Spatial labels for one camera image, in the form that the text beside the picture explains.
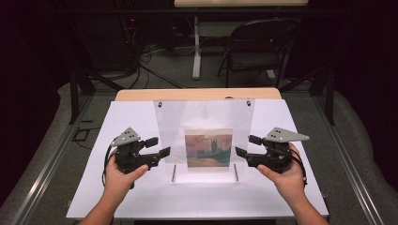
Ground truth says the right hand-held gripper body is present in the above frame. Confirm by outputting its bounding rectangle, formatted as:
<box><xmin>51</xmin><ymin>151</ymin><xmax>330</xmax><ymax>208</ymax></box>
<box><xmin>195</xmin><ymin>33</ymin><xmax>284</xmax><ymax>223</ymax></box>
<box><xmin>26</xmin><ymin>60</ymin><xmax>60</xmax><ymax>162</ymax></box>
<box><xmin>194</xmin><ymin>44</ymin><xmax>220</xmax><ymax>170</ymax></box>
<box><xmin>245</xmin><ymin>127</ymin><xmax>311</xmax><ymax>175</ymax></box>

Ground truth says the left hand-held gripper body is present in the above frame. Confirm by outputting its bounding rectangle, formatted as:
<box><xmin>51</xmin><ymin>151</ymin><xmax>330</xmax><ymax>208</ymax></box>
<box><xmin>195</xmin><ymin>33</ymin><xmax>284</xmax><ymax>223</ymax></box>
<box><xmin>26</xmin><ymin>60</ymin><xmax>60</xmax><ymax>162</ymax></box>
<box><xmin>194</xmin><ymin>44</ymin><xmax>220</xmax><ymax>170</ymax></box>
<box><xmin>110</xmin><ymin>127</ymin><xmax>161</xmax><ymax>175</ymax></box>

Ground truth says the clear acrylic picture frame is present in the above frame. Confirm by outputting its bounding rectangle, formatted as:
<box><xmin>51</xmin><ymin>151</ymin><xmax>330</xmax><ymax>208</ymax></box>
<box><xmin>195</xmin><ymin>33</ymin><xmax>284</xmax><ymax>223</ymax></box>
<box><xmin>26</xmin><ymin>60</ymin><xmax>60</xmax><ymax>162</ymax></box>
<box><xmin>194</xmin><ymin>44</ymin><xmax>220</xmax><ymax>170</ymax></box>
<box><xmin>152</xmin><ymin>98</ymin><xmax>256</xmax><ymax>184</ymax></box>

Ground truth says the person's left hand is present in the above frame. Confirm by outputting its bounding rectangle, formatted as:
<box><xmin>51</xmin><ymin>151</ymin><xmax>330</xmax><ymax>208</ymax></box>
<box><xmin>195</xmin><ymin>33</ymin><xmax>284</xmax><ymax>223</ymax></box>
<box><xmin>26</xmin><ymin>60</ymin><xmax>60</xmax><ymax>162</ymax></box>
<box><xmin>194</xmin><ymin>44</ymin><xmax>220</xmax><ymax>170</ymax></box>
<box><xmin>103</xmin><ymin>148</ymin><xmax>150</xmax><ymax>202</ymax></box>

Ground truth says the person's right hand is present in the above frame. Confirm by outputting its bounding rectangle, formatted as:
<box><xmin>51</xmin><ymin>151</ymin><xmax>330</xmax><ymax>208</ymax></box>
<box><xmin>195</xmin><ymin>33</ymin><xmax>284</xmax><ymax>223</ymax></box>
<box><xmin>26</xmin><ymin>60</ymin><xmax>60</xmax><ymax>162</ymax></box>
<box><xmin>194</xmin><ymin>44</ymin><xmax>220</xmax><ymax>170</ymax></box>
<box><xmin>256</xmin><ymin>142</ymin><xmax>307</xmax><ymax>202</ymax></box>

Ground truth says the white board table cover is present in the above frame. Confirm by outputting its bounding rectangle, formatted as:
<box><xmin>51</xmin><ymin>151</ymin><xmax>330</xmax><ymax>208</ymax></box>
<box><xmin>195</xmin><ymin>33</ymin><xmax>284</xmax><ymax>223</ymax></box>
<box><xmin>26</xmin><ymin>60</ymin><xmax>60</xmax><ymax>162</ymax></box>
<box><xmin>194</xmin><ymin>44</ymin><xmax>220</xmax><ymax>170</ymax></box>
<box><xmin>66</xmin><ymin>98</ymin><xmax>329</xmax><ymax>220</ymax></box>

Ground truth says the black metal stand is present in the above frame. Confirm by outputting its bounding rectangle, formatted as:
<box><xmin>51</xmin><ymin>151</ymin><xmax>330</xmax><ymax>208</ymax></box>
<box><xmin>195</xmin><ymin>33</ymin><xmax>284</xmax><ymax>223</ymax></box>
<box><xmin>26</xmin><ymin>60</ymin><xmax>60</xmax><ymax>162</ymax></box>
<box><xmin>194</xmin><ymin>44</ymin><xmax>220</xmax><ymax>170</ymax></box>
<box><xmin>279</xmin><ymin>64</ymin><xmax>336</xmax><ymax>127</ymax></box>
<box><xmin>69</xmin><ymin>65</ymin><xmax>125</xmax><ymax>126</ymax></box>

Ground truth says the black folding chair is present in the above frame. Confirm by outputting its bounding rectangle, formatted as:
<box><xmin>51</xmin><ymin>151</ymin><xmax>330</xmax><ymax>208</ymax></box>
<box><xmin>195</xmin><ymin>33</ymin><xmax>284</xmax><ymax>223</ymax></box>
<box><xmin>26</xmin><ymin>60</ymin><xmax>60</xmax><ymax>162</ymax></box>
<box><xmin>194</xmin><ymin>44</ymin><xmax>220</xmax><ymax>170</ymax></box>
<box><xmin>217</xmin><ymin>17</ymin><xmax>302</xmax><ymax>89</ymax></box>

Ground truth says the white-legged desk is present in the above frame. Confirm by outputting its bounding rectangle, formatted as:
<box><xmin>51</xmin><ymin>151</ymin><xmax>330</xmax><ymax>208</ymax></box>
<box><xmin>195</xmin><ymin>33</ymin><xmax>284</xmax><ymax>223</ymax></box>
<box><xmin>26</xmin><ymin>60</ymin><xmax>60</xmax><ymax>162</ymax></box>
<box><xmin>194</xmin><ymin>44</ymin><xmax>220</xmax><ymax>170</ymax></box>
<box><xmin>173</xmin><ymin>0</ymin><xmax>310</xmax><ymax>81</ymax></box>

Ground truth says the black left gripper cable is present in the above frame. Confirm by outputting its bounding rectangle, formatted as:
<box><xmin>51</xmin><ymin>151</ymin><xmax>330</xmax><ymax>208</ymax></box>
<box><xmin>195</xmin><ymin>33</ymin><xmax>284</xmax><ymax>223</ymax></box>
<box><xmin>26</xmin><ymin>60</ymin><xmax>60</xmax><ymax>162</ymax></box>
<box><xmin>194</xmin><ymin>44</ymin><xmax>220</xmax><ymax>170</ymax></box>
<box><xmin>101</xmin><ymin>142</ymin><xmax>120</xmax><ymax>189</ymax></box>

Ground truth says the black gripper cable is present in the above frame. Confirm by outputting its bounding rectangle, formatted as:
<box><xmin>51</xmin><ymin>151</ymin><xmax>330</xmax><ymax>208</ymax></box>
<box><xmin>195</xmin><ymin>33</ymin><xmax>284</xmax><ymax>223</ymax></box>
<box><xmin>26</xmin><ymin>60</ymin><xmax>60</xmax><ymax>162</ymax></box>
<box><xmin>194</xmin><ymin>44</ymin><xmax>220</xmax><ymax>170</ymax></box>
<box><xmin>101</xmin><ymin>142</ymin><xmax>120</xmax><ymax>189</ymax></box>
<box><xmin>288</xmin><ymin>147</ymin><xmax>310</xmax><ymax>189</ymax></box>

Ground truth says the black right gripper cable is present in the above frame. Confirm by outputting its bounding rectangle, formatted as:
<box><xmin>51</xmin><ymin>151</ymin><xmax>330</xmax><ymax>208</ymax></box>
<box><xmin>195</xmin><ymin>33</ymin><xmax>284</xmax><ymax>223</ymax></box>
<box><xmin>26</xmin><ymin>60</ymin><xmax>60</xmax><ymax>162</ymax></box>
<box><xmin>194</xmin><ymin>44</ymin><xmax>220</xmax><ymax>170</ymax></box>
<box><xmin>288</xmin><ymin>147</ymin><xmax>310</xmax><ymax>189</ymax></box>

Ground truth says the aluminium rail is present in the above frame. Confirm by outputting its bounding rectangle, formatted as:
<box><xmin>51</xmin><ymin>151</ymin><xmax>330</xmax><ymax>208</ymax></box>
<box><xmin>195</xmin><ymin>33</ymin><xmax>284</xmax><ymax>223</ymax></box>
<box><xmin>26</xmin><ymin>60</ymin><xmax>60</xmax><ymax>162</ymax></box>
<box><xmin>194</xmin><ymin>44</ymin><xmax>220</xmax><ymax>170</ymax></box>
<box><xmin>312</xmin><ymin>93</ymin><xmax>389</xmax><ymax>225</ymax></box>
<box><xmin>9</xmin><ymin>93</ymin><xmax>96</xmax><ymax>225</ymax></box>

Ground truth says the bundle of black floor cables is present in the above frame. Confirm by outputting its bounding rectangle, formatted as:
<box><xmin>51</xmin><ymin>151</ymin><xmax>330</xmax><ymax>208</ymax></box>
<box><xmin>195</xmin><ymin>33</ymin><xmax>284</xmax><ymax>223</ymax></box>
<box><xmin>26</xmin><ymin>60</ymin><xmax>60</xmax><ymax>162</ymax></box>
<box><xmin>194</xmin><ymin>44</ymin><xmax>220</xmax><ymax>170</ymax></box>
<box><xmin>117</xmin><ymin>15</ymin><xmax>190</xmax><ymax>90</ymax></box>

